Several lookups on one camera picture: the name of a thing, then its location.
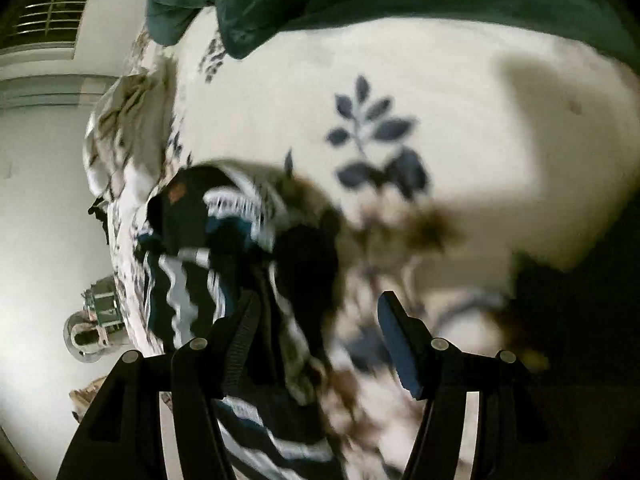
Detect barred window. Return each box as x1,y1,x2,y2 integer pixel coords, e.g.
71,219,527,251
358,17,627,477
1,0,88,53

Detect black grey striped sweater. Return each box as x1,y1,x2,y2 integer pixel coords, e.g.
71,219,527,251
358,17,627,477
136,164,343,479

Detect floral bed sheet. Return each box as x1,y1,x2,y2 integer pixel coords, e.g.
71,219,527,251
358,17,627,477
129,9,639,479

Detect beige folded middle garment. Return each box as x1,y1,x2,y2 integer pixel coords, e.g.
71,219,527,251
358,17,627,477
82,68,175,207

